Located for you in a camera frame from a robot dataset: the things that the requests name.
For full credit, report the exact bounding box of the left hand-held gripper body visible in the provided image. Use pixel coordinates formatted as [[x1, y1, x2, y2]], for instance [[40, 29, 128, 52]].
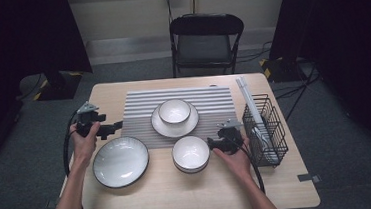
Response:
[[73, 100, 110, 139]]

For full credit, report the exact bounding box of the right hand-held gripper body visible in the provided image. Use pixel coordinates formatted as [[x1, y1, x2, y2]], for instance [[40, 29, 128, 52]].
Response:
[[215, 118, 246, 157]]

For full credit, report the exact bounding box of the white plate black rim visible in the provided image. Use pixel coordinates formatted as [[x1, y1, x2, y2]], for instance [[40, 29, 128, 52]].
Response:
[[90, 134, 153, 191], [148, 97, 202, 141]]

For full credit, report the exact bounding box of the white bowl black rim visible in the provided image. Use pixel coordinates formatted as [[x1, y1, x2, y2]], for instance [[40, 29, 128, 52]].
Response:
[[156, 97, 193, 127], [174, 164, 210, 176], [170, 134, 213, 173]]

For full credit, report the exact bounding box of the black wire cutlery basket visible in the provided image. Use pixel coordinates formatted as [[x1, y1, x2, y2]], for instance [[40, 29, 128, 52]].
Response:
[[240, 92, 291, 171]]

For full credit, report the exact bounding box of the person's left hand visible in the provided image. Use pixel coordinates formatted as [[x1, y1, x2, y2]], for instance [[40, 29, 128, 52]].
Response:
[[69, 120, 105, 168]]

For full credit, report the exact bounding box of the person's right hand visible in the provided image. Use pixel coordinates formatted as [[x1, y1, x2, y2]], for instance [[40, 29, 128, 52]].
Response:
[[211, 136, 254, 183]]

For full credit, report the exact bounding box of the striped woven placemat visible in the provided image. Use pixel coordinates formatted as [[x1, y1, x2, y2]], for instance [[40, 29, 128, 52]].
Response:
[[116, 82, 245, 153]]

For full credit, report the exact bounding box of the bundle of white chopsticks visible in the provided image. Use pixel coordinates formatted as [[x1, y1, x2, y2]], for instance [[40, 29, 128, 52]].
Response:
[[235, 73, 270, 141]]

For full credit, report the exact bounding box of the black stand base yellow tape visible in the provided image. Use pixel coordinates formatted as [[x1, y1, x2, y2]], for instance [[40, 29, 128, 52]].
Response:
[[259, 54, 303, 85], [31, 67, 86, 103]]

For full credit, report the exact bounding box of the black curtain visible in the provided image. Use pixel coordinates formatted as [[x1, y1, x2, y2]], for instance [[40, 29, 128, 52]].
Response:
[[0, 0, 101, 173], [264, 0, 371, 178]]

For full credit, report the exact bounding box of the black folding chair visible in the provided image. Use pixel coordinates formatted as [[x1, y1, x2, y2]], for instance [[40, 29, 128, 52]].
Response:
[[167, 9, 249, 79]]

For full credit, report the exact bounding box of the left hand-held gripper black cable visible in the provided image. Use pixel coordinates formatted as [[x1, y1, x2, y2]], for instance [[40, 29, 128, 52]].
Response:
[[59, 109, 90, 209]]

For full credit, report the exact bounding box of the hand-held gripper black cable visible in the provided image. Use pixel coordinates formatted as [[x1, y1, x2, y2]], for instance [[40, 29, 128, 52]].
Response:
[[227, 133, 267, 197], [59, 109, 90, 209]]

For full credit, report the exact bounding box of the right hand-held gripper black cable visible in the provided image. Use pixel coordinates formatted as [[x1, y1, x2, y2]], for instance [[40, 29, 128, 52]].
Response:
[[227, 133, 267, 197]]

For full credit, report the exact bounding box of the black floor cable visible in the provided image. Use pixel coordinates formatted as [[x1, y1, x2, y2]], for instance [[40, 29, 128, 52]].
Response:
[[280, 63, 324, 123], [14, 74, 46, 102], [235, 41, 274, 64]]

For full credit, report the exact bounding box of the black socket cable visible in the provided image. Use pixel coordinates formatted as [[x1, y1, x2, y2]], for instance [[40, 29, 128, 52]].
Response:
[[164, 0, 175, 20]]

